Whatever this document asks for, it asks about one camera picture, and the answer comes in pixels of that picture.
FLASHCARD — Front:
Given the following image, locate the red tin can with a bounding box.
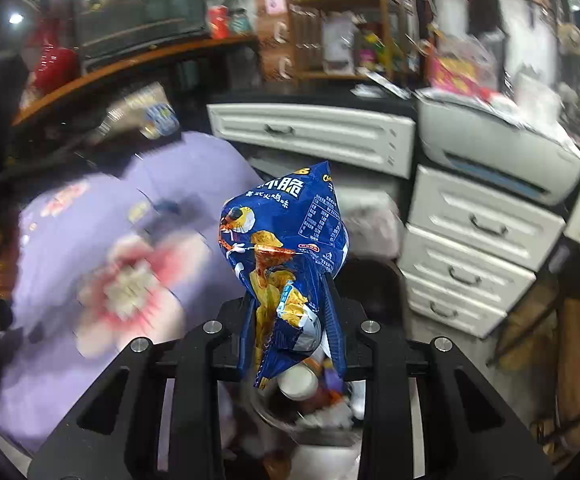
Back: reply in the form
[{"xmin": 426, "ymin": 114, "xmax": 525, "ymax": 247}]
[{"xmin": 208, "ymin": 6, "xmax": 230, "ymax": 40}]

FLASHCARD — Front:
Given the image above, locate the purple floral tablecloth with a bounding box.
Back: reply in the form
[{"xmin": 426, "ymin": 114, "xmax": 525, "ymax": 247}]
[{"xmin": 0, "ymin": 132, "xmax": 260, "ymax": 455}]

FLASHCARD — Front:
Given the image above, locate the wooden shelf rack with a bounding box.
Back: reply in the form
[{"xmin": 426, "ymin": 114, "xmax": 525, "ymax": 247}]
[{"xmin": 286, "ymin": 0, "xmax": 416, "ymax": 84}]

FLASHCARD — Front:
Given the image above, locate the wooden counter top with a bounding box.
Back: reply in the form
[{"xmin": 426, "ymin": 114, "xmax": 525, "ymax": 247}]
[{"xmin": 12, "ymin": 35, "xmax": 258, "ymax": 127}]

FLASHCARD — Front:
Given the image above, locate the brown coffee box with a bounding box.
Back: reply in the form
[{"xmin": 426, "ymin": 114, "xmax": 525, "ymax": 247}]
[
  {"xmin": 261, "ymin": 49, "xmax": 294, "ymax": 81},
  {"xmin": 256, "ymin": 13, "xmax": 290, "ymax": 52}
]

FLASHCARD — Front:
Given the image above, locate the trash bin with rubbish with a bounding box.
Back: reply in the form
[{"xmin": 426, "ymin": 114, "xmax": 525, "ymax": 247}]
[{"xmin": 240, "ymin": 344, "xmax": 365, "ymax": 479}]

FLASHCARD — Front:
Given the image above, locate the white printer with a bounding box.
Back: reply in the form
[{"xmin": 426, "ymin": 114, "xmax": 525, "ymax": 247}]
[{"xmin": 415, "ymin": 88, "xmax": 580, "ymax": 206}]

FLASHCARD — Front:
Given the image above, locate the red ceramic vase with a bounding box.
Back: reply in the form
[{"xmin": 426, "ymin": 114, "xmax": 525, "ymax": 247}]
[{"xmin": 26, "ymin": 18, "xmax": 80, "ymax": 96}]

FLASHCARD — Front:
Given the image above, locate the blue snack wrapper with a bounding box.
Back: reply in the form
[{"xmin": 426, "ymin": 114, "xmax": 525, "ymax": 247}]
[{"xmin": 218, "ymin": 162, "xmax": 348, "ymax": 389}]

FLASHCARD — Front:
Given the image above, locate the white drawer cabinet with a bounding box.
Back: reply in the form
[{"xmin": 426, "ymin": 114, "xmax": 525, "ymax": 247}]
[{"xmin": 208, "ymin": 99, "xmax": 580, "ymax": 338}]

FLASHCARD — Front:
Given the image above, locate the glass jar with lid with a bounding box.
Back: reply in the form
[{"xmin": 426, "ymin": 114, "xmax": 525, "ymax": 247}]
[{"xmin": 229, "ymin": 8, "xmax": 253, "ymax": 36}]

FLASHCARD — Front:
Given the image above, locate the dark glass display case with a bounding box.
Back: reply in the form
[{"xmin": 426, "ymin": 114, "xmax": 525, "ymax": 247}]
[{"xmin": 73, "ymin": 0, "xmax": 210, "ymax": 73}]

